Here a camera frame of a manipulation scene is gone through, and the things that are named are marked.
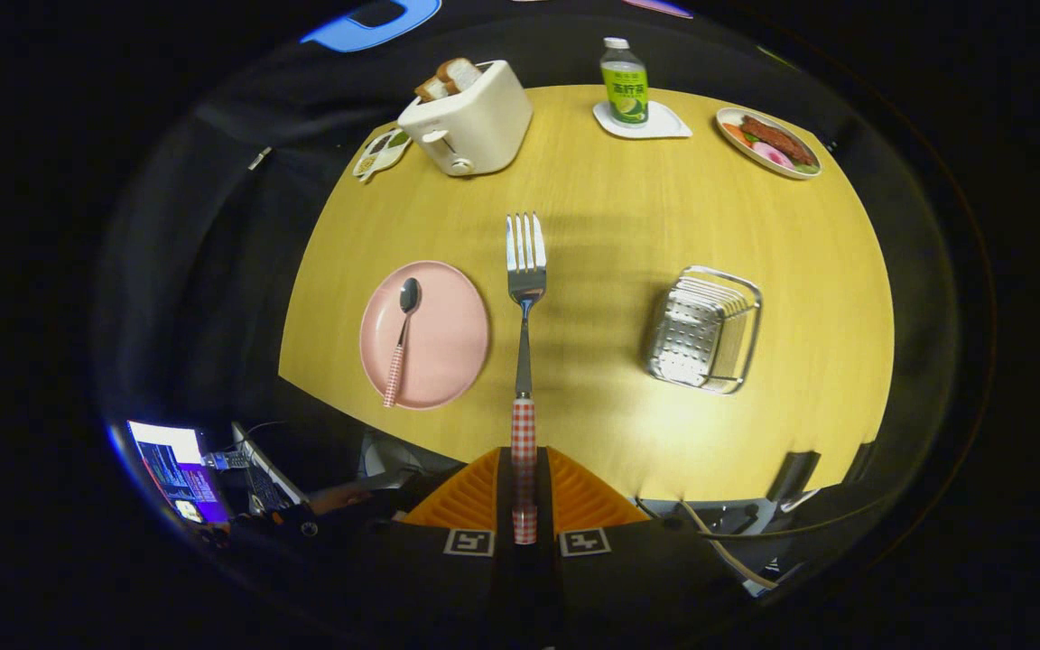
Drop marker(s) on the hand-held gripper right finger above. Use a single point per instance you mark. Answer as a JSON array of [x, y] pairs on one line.
[[545, 506]]

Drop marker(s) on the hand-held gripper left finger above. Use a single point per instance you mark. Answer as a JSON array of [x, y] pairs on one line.
[[504, 506]]

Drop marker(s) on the pink round plate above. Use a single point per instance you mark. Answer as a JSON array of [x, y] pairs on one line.
[[448, 343]]

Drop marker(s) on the open laptop lit screen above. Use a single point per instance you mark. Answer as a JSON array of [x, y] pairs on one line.
[[172, 460]]

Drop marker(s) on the divided white condiment dish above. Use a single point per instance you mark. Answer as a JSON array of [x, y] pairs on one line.
[[380, 155]]

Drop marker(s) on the cream white toaster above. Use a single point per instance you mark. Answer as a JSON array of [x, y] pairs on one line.
[[484, 117]]

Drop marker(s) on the round plate with food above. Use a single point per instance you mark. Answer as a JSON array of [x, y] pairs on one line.
[[737, 153]]

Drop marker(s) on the white square coaster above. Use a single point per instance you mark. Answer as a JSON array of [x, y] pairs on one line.
[[669, 122]]

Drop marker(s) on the pink ham slice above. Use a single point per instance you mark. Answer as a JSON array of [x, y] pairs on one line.
[[773, 155]]

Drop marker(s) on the orange carrot slice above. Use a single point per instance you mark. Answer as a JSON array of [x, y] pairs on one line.
[[737, 134]]

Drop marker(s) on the green label drink bottle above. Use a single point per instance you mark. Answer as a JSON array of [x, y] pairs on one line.
[[625, 90]]

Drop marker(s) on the toast bread slice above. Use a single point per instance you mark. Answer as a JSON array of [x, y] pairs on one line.
[[431, 88], [459, 74]]

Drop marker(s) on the small metal clip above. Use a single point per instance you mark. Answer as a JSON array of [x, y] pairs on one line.
[[259, 159]]

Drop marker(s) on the brown meat piece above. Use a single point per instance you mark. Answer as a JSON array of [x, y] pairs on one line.
[[777, 137]]

